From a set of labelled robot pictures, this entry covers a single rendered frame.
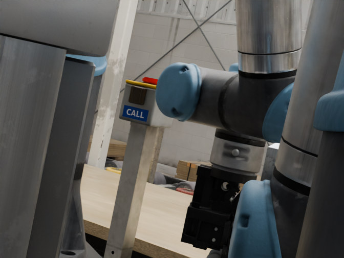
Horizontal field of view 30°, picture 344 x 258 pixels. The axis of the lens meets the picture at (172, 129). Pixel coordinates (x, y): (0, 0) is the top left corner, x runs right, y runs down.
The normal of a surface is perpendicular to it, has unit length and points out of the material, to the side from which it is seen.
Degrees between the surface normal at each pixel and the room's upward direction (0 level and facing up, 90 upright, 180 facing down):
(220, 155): 90
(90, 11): 90
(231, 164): 90
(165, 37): 90
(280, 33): 100
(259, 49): 109
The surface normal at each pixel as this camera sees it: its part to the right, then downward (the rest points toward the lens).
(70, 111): 0.40, 0.13
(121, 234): -0.51, -0.06
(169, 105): -0.73, -0.12
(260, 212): -0.02, -0.44
